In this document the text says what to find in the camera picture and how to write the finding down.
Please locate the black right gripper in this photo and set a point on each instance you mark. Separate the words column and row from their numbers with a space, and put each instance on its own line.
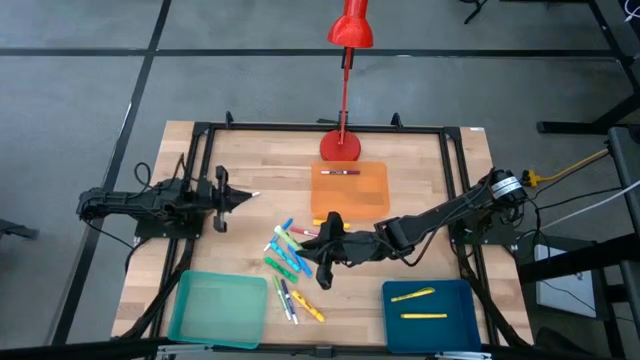
column 350, row 247

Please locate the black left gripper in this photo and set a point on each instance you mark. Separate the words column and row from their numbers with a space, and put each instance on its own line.
column 220, row 200

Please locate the blue highlighter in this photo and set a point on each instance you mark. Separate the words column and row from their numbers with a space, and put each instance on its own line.
column 302, row 265

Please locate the teal highlighter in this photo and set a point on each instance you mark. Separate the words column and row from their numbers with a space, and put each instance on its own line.
column 285, row 256

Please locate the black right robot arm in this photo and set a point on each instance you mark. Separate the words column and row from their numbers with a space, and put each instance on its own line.
column 440, row 212

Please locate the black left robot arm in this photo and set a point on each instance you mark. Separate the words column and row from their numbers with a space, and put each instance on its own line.
column 125, row 202

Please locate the thick yellow highlighter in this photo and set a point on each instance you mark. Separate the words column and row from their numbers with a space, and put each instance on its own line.
column 308, row 306

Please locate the green dry-erase marker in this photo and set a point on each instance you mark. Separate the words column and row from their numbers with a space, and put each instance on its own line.
column 281, row 297

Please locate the orange translucent tray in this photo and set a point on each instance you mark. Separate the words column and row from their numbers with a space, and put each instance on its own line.
column 350, row 195

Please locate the red desk lamp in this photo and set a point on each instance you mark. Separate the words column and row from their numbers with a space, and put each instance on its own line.
column 340, row 147

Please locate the green translucent tray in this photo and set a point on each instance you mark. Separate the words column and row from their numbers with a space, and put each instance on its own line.
column 215, row 310

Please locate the blue plastic tray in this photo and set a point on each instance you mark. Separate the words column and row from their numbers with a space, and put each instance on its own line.
column 440, row 335

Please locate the black furniture foot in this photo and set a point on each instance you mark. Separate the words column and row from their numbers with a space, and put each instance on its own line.
column 15, row 230

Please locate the white box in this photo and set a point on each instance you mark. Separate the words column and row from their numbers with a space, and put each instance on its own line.
column 565, row 295

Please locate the black desk stand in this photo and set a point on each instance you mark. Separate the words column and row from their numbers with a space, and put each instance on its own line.
column 565, row 128

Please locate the black stand foot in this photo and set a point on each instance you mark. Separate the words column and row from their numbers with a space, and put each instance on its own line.
column 475, row 10

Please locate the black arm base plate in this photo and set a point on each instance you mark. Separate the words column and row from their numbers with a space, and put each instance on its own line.
column 500, row 237
column 170, row 230

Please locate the black aluminium rig frame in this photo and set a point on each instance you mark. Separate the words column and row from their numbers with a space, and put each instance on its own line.
column 275, row 128

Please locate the grey stereo camera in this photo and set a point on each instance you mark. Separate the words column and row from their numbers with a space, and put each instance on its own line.
column 323, row 351

